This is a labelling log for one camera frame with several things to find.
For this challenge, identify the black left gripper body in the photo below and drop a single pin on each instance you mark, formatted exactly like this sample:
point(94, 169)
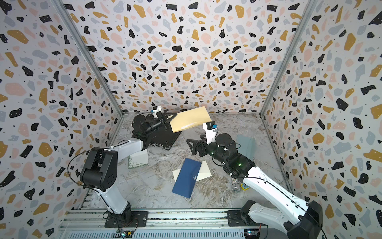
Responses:
point(155, 124)

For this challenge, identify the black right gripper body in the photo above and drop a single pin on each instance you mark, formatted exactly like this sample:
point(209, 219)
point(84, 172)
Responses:
point(214, 150)

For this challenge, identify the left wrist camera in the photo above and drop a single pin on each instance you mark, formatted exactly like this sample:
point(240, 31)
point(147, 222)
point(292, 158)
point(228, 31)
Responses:
point(156, 110)

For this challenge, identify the cream envelope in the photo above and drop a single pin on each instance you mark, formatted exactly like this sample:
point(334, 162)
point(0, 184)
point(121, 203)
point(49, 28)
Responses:
point(204, 172)

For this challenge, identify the black hard case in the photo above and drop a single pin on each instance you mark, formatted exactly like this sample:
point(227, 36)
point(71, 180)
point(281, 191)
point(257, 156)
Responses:
point(161, 137)

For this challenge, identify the white letter paper green border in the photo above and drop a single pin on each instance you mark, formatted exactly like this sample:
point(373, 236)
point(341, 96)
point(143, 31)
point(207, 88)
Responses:
point(138, 159)

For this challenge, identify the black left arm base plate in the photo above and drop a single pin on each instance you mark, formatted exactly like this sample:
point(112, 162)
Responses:
point(129, 219)

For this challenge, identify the yellow round tape measure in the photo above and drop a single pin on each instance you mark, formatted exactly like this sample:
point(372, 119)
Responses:
point(244, 187)

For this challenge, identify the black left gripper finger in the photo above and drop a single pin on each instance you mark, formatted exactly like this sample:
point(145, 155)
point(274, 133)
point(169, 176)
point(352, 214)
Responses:
point(167, 116)
point(165, 123)

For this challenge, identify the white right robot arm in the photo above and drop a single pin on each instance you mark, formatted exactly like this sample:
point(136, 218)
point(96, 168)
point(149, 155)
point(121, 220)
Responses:
point(291, 215)

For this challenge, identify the aluminium right corner post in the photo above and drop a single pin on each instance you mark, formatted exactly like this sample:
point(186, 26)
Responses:
point(292, 47)

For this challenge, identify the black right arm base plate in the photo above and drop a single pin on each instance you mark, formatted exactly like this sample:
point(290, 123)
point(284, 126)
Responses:
point(236, 218)

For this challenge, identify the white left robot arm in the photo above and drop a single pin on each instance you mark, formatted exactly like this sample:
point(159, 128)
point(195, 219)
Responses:
point(100, 170)

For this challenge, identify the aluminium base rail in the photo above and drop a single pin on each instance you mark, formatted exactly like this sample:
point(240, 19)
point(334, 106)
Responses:
point(165, 224)

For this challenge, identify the glitter filled clear tube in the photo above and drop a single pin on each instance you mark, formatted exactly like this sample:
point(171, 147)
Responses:
point(236, 186)

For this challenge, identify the yellow kraft envelope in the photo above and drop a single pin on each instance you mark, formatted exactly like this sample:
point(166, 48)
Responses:
point(188, 119)

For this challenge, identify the aluminium corner post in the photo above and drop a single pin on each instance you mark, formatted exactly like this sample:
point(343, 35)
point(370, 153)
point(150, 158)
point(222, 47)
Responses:
point(292, 47)
point(62, 12)

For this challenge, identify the aluminium left corner post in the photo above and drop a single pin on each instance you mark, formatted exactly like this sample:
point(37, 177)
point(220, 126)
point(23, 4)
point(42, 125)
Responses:
point(62, 12)

